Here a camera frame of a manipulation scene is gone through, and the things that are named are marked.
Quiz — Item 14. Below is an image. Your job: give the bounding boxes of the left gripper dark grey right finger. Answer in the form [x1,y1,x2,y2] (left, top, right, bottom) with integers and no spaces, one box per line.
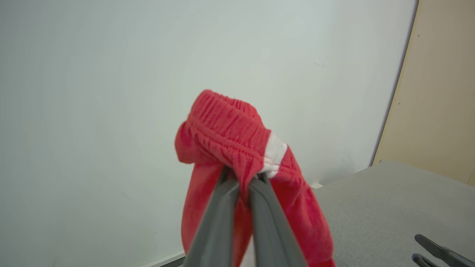
[249,173,308,267]

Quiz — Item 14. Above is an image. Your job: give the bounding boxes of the white skirting board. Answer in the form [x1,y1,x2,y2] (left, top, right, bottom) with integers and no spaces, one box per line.
[141,182,323,267]

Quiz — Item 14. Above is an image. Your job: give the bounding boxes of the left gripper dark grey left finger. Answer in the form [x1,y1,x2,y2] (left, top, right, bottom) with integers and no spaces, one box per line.
[184,168,240,267]

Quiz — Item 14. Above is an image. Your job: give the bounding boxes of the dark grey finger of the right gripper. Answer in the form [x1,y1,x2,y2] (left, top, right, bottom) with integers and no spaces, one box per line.
[415,234,475,267]
[412,254,443,267]

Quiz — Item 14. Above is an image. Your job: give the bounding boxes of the beige wall panel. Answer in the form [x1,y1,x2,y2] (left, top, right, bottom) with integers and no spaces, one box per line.
[371,0,475,186]

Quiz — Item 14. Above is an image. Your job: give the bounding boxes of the red and white shirt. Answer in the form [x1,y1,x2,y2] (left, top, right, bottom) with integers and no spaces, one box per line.
[174,89,336,267]

